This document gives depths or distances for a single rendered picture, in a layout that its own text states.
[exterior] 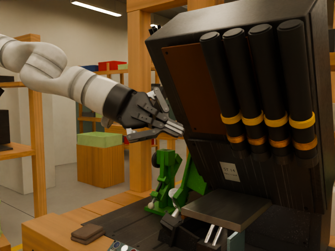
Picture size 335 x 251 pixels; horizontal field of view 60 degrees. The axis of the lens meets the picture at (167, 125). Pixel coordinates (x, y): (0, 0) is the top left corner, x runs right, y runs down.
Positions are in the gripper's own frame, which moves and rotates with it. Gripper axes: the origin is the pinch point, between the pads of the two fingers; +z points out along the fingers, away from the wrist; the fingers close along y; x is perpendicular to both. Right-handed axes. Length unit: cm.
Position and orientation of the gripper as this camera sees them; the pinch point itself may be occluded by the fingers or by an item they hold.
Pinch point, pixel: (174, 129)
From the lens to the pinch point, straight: 56.9
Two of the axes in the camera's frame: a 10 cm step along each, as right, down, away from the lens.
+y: 4.5, -8.5, 2.8
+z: 8.9, 4.2, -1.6
